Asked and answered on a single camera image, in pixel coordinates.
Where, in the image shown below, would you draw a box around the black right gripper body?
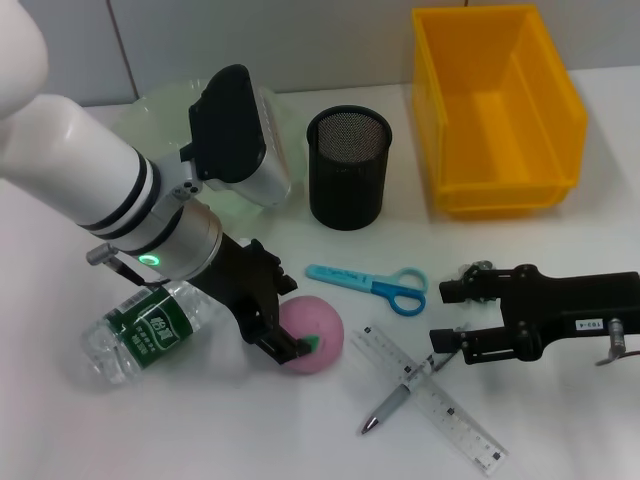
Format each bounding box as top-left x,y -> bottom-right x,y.
498,263 -> 640,364

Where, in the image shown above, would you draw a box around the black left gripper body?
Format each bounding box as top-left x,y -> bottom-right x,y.
191,232 -> 282,346

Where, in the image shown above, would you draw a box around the pink toy peach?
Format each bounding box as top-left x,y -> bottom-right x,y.
276,295 -> 347,376

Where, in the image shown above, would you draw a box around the clear green label water bottle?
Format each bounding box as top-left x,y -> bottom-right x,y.
81,279 -> 227,387

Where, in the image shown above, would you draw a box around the blue capped scissors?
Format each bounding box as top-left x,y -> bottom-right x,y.
304,263 -> 430,318

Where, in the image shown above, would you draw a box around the silver clear ballpoint pen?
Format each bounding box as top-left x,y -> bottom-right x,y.
360,349 -> 459,436

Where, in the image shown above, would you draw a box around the clear plastic ruler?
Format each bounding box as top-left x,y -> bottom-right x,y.
349,323 -> 509,477

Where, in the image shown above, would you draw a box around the black mesh pen cup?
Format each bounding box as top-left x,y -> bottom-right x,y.
305,104 -> 394,232

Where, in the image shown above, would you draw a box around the pale green wavy fruit bowl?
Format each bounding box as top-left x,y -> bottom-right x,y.
115,76 -> 308,221

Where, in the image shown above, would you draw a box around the yellow plastic storage bin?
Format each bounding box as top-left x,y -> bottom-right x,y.
410,4 -> 590,222

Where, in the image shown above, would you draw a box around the right arm cable with plug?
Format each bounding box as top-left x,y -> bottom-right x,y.
595,316 -> 640,368

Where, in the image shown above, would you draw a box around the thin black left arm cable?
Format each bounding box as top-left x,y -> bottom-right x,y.
85,243 -> 169,290

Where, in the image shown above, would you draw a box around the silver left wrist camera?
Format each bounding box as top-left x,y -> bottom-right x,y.
187,63 -> 293,209

